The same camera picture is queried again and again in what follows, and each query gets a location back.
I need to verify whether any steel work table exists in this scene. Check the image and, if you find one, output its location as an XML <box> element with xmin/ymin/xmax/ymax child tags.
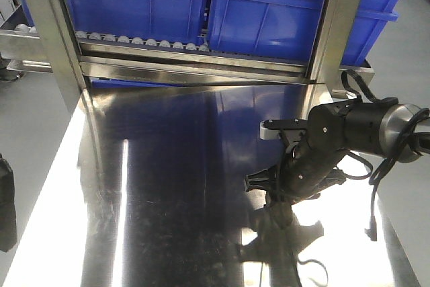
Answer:
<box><xmin>4</xmin><ymin>85</ymin><xmax>417</xmax><ymax>286</ymax></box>

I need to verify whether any stainless steel rack frame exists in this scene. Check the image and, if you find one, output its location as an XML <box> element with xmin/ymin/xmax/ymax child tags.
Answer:
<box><xmin>0</xmin><ymin>0</ymin><xmax>376</xmax><ymax>116</ymax></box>

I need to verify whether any right blue plastic crate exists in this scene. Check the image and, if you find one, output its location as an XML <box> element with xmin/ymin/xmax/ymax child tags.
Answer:
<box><xmin>208</xmin><ymin>0</ymin><xmax>398</xmax><ymax>66</ymax></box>

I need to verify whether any grey brake pad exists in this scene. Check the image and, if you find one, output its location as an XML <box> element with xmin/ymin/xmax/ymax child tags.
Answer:
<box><xmin>265</xmin><ymin>199</ymin><xmax>293</xmax><ymax>229</ymax></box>

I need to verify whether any left blue plastic crate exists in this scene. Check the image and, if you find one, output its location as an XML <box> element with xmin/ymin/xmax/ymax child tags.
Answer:
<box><xmin>53</xmin><ymin>0</ymin><xmax>212</xmax><ymax>46</ymax></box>

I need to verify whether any white roller conveyor track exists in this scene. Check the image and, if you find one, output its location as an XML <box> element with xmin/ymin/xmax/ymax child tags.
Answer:
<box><xmin>15</xmin><ymin>24</ymin><xmax>210</xmax><ymax>52</ymax></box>

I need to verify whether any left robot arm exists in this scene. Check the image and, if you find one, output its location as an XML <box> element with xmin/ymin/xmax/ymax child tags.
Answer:
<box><xmin>1</xmin><ymin>156</ymin><xmax>17</xmax><ymax>253</ymax></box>

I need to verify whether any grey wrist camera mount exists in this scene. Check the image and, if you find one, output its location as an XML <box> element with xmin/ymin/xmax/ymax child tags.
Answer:
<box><xmin>259</xmin><ymin>119</ymin><xmax>307</xmax><ymax>140</ymax></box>

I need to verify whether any blue plastic crate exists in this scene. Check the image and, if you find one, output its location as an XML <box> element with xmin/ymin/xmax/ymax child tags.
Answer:
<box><xmin>208</xmin><ymin>0</ymin><xmax>398</xmax><ymax>66</ymax></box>
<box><xmin>53</xmin><ymin>0</ymin><xmax>212</xmax><ymax>46</ymax></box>

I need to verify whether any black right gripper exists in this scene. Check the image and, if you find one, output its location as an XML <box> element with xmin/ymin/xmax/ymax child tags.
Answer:
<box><xmin>245</xmin><ymin>100</ymin><xmax>386</xmax><ymax>210</ymax></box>

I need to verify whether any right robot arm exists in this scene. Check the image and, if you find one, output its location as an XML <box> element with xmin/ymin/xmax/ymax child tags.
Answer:
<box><xmin>245</xmin><ymin>98</ymin><xmax>429</xmax><ymax>205</ymax></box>

